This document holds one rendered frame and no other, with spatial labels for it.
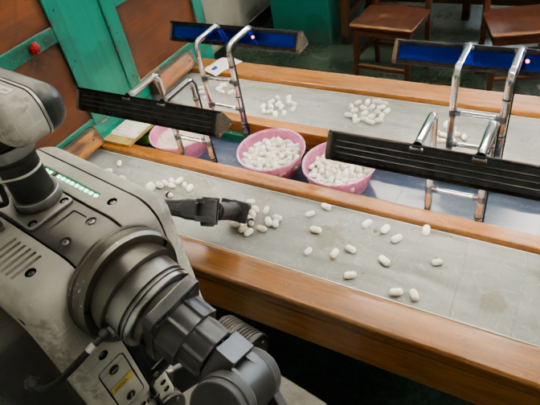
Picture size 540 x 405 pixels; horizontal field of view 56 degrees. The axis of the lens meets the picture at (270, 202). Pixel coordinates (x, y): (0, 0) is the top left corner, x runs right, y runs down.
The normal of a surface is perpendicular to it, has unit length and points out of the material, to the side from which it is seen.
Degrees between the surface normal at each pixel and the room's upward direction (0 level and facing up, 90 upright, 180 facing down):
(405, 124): 0
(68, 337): 90
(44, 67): 90
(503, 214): 0
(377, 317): 0
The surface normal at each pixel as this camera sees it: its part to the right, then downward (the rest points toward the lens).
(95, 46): 0.87, 0.22
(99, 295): -0.55, -0.07
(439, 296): -0.15, -0.74
